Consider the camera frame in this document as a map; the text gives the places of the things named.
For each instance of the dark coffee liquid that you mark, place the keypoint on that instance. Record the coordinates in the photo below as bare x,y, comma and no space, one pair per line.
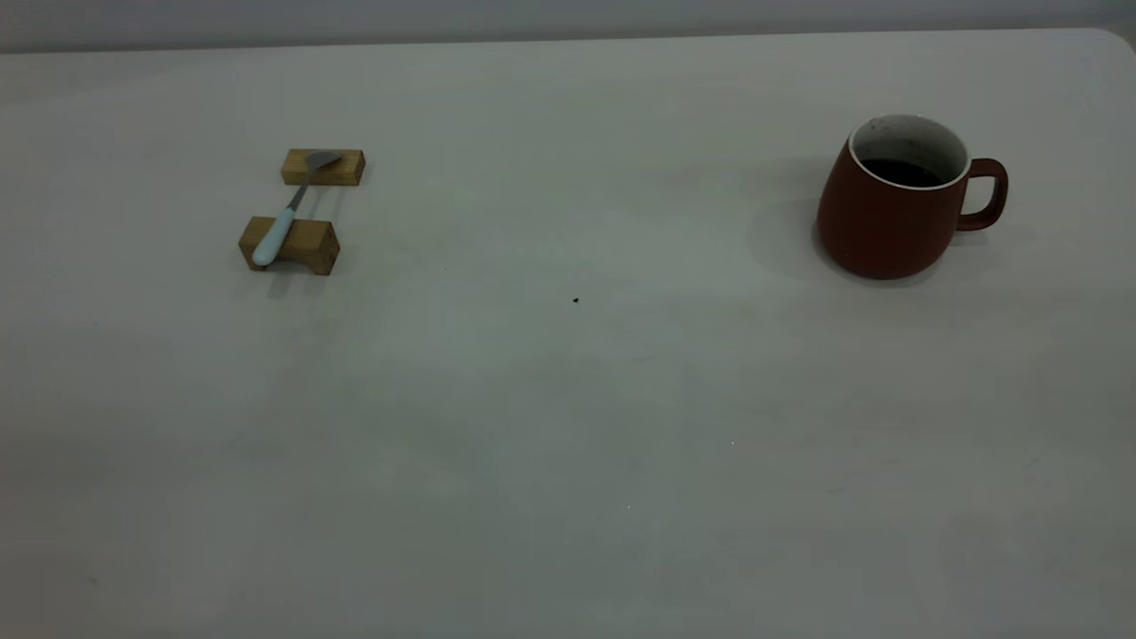
901,172

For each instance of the flat wooden block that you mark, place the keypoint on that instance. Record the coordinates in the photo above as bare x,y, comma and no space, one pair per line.
351,169

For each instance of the red ceramic mug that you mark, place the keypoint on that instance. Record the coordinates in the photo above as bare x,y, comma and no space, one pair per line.
879,231

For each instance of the arched wooden block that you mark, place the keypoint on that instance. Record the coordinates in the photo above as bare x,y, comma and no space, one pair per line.
312,246

